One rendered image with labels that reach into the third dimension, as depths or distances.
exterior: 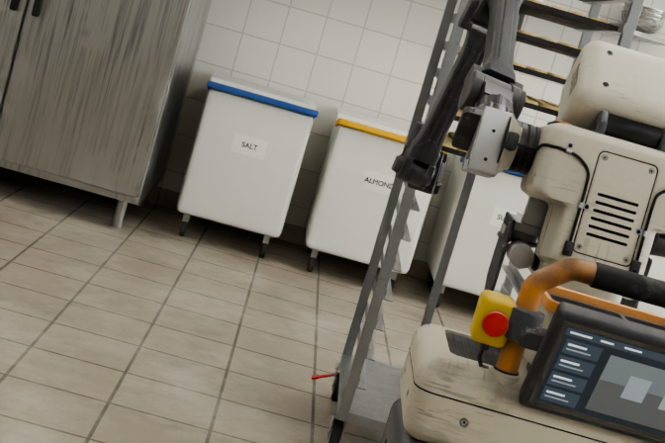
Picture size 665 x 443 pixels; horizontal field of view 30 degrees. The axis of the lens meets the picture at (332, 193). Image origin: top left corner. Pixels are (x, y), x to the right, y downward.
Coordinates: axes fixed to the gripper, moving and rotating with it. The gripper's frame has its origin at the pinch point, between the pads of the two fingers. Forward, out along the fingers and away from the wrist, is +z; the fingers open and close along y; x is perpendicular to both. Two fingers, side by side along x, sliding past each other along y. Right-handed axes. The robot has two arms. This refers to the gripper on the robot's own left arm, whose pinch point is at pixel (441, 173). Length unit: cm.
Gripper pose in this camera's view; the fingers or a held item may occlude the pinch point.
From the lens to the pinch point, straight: 294.7
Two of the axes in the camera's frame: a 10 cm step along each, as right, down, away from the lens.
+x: -8.3, -2.8, 4.8
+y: 2.8, -9.6, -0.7
